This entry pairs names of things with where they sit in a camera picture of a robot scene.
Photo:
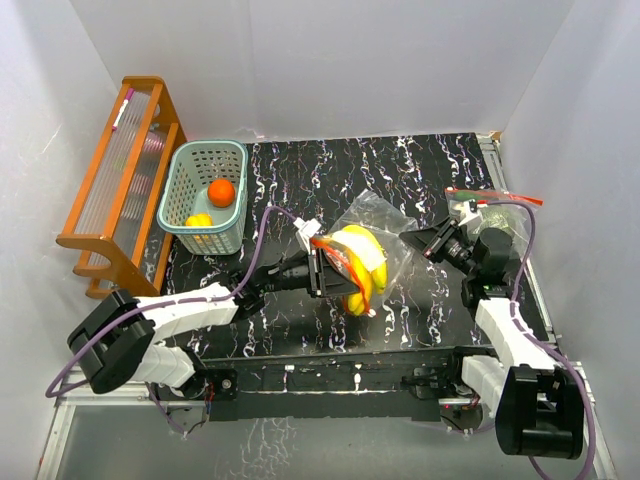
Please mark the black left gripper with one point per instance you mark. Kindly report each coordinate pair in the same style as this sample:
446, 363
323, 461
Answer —
323, 279

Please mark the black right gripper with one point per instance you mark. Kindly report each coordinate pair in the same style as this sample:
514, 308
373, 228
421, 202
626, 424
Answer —
431, 241

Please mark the fake banana bunch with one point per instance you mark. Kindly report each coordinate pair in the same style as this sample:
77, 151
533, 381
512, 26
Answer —
368, 260

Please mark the clear zip bag with fruit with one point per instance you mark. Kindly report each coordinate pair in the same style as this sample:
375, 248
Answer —
386, 222

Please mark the fake orange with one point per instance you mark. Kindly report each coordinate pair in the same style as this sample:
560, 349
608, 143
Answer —
221, 193

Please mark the fake yellow bell pepper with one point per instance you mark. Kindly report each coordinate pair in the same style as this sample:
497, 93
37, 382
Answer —
200, 220

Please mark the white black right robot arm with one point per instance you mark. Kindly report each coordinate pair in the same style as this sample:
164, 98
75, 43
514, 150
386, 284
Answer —
510, 340

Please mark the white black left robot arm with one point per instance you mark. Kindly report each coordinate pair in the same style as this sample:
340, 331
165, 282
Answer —
124, 338

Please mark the clear zip bag with vegetables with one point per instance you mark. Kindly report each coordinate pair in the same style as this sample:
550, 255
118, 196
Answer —
514, 220

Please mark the teal plastic basket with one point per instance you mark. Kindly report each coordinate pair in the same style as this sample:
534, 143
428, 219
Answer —
193, 167

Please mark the orange wooden rack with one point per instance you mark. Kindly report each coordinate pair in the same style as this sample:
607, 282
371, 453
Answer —
112, 222

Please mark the pink white marker pen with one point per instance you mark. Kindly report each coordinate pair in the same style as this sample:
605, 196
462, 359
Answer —
122, 109

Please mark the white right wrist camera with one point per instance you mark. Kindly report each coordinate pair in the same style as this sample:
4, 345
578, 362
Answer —
469, 214

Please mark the aluminium frame rail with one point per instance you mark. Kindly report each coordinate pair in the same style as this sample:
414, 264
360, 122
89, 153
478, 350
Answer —
321, 387

